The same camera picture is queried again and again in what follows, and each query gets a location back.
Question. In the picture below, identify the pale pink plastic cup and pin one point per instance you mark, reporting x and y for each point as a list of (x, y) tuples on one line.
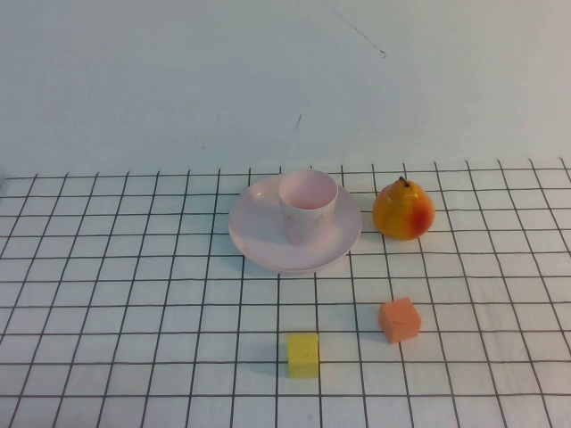
[(308, 214)]

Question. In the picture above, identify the pale pink round plate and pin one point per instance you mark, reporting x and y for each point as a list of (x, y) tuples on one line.
[(267, 241)]

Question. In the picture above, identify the yellow orange toy pear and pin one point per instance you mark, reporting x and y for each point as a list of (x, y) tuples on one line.
[(397, 214)]

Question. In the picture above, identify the yellow foam cube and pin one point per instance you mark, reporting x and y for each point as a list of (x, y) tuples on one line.
[(303, 362)]

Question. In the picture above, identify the orange foam cube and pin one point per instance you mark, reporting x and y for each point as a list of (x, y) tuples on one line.
[(399, 321)]

